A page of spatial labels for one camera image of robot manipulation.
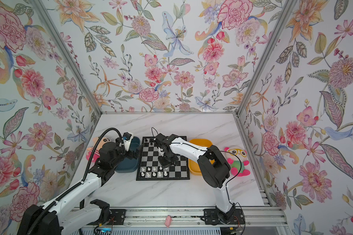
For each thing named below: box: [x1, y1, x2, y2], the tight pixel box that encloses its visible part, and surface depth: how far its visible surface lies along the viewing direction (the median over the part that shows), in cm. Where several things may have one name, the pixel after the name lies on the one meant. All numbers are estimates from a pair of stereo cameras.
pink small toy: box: [164, 214, 173, 229], surface depth 73 cm
